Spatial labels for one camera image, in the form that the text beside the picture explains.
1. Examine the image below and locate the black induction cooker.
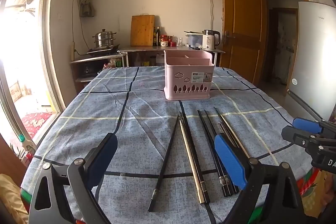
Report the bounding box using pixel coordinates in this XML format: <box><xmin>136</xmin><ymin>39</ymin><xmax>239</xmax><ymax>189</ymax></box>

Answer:
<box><xmin>87</xmin><ymin>44</ymin><xmax>121</xmax><ymax>54</ymax></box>

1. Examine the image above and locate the wooden cutting board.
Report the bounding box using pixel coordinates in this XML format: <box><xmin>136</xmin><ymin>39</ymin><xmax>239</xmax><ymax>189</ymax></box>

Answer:
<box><xmin>130</xmin><ymin>15</ymin><xmax>155</xmax><ymax>47</ymax></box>

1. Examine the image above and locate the brown wooden door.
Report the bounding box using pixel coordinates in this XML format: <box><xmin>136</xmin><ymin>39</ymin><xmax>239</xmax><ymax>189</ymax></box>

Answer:
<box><xmin>221</xmin><ymin>0</ymin><xmax>268</xmax><ymax>85</ymax></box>

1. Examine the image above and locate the red patterned rug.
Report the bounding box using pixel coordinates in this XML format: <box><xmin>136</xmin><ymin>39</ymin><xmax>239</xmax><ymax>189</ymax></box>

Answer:
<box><xmin>21</xmin><ymin>112</ymin><xmax>57</xmax><ymax>139</ymax></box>

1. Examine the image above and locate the steel steamer pot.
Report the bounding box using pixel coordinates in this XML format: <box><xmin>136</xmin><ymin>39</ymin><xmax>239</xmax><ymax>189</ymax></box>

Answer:
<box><xmin>92</xmin><ymin>29</ymin><xmax>117</xmax><ymax>48</ymax></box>

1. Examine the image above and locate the white window frame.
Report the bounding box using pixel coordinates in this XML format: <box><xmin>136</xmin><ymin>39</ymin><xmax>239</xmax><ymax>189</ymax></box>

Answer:
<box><xmin>0</xmin><ymin>0</ymin><xmax>69</xmax><ymax>146</ymax></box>

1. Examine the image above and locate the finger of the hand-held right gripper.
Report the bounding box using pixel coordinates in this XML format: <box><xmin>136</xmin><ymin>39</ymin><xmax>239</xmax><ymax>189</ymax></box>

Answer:
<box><xmin>281</xmin><ymin>126</ymin><xmax>319</xmax><ymax>147</ymax></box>
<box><xmin>292</xmin><ymin>117</ymin><xmax>336</xmax><ymax>135</ymax></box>

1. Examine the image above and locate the blue plaid tablecloth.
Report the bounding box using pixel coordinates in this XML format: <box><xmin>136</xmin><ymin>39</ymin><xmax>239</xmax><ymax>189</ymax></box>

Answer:
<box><xmin>20</xmin><ymin>66</ymin><xmax>313</xmax><ymax>224</ymax></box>

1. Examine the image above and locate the black kitchen appliance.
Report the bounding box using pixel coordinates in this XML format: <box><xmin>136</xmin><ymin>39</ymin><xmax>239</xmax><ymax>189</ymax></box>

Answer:
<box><xmin>79</xmin><ymin>64</ymin><xmax>98</xmax><ymax>77</ymax></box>

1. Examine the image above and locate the yellow cloth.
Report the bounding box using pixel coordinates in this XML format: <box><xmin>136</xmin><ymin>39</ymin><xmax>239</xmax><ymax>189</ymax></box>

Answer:
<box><xmin>0</xmin><ymin>174</ymin><xmax>29</xmax><ymax>224</ymax></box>

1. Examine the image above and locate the silver chopstick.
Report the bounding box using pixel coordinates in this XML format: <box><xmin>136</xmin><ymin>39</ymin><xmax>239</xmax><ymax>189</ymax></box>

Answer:
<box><xmin>220</xmin><ymin>114</ymin><xmax>250</xmax><ymax>158</ymax></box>
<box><xmin>179</xmin><ymin>120</ymin><xmax>206</xmax><ymax>205</ymax></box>
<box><xmin>218</xmin><ymin>122</ymin><xmax>238</xmax><ymax>148</ymax></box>

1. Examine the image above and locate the metal door handle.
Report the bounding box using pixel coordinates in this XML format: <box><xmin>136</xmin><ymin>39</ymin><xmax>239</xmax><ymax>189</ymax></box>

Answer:
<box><xmin>224</xmin><ymin>31</ymin><xmax>237</xmax><ymax>45</ymax></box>

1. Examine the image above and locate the silver refrigerator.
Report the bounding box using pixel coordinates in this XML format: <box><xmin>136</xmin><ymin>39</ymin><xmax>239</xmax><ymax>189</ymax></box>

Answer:
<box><xmin>284</xmin><ymin>1</ymin><xmax>336</xmax><ymax>122</ymax></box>

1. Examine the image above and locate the clear plastic container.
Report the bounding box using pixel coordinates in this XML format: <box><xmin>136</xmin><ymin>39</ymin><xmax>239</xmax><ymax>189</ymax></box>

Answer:
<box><xmin>185</xmin><ymin>32</ymin><xmax>205</xmax><ymax>48</ymax></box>

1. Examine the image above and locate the stainless steel kitchen table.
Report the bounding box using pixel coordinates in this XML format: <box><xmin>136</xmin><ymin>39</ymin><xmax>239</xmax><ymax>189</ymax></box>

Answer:
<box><xmin>118</xmin><ymin>46</ymin><xmax>226</xmax><ymax>68</ymax></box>

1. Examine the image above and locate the white electric kettle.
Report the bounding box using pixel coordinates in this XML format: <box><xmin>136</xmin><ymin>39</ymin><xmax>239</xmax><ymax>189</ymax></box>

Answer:
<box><xmin>202</xmin><ymin>29</ymin><xmax>221</xmax><ymax>51</ymax></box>

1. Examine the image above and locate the pink plastic utensil basket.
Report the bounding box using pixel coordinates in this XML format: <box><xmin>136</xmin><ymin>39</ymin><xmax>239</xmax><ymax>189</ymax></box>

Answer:
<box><xmin>164</xmin><ymin>50</ymin><xmax>214</xmax><ymax>102</ymax></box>

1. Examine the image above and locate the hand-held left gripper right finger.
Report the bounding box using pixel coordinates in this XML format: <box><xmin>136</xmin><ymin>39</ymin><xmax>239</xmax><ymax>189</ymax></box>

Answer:
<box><xmin>214</xmin><ymin>134</ymin><xmax>306</xmax><ymax>224</ymax></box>

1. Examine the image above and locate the white detergent bottle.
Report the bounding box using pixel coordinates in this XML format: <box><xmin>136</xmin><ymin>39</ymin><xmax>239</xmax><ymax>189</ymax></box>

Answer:
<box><xmin>18</xmin><ymin>135</ymin><xmax>36</xmax><ymax>159</ymax></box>

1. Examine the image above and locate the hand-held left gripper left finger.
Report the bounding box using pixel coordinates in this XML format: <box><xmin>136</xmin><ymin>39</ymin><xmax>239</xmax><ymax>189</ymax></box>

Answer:
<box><xmin>28</xmin><ymin>133</ymin><xmax>118</xmax><ymax>224</ymax></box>

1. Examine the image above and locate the low metal shelf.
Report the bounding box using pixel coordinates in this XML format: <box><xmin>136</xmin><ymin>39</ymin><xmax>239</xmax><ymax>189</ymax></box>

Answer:
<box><xmin>70</xmin><ymin>52</ymin><xmax>126</xmax><ymax>93</ymax></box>

